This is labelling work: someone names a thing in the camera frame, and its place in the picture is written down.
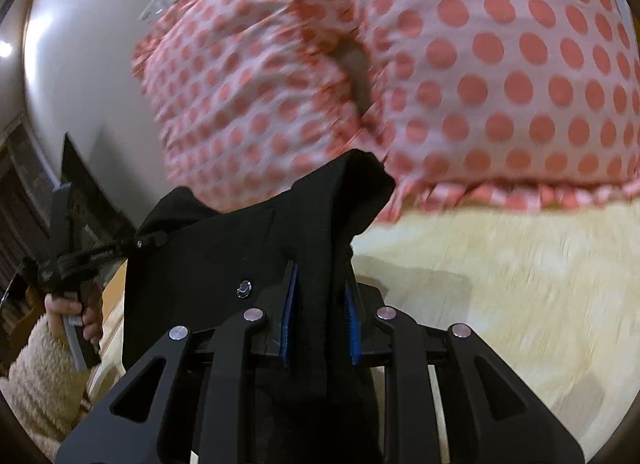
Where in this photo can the yellow patterned bed sheet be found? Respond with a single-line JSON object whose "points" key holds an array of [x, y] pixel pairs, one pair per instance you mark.
{"points": [[525, 294]]}

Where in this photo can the black pants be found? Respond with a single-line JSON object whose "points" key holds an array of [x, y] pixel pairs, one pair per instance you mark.
{"points": [[225, 244]]}

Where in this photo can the person's left hand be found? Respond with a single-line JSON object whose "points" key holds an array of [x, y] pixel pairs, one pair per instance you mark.
{"points": [[87, 316]]}

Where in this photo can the person's left forearm fleece sleeve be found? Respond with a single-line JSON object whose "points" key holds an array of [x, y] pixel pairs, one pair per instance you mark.
{"points": [[40, 384]]}

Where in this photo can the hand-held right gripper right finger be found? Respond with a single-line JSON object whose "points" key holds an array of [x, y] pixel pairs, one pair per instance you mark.
{"points": [[353, 326]]}

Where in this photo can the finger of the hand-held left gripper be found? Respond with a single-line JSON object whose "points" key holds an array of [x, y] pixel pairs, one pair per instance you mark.
{"points": [[61, 224], [107, 251]]}

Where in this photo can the dark wooden furniture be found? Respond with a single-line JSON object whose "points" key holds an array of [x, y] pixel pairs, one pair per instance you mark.
{"points": [[22, 214]]}

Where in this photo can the small polka dot pillow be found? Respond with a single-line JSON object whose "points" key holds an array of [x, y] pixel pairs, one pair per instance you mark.
{"points": [[500, 79]]}

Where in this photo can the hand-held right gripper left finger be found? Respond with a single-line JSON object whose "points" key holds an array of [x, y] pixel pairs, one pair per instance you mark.
{"points": [[289, 316]]}

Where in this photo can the large polka dot pillow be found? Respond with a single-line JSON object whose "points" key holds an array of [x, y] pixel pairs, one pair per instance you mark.
{"points": [[240, 109]]}

